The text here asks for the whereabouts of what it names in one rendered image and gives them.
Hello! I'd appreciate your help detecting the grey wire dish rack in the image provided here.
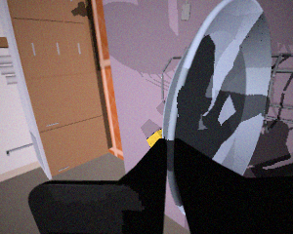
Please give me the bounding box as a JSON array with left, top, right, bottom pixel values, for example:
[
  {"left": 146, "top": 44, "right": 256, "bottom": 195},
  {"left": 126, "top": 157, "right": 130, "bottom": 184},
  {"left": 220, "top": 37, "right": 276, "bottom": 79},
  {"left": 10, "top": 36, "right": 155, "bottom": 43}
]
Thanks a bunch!
[{"left": 161, "top": 54, "right": 293, "bottom": 133}]

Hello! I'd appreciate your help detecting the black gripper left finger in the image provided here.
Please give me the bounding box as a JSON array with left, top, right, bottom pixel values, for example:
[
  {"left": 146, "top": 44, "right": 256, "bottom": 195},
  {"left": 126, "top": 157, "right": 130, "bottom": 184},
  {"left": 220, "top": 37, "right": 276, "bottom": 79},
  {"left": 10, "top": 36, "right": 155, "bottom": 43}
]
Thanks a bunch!
[{"left": 28, "top": 138, "right": 167, "bottom": 234}]

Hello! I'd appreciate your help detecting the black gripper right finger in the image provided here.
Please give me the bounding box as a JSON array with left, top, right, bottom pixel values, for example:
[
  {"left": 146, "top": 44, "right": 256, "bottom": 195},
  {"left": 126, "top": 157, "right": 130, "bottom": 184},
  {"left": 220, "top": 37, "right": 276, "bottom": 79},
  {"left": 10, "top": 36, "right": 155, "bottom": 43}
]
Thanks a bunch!
[{"left": 174, "top": 138, "right": 293, "bottom": 234}]

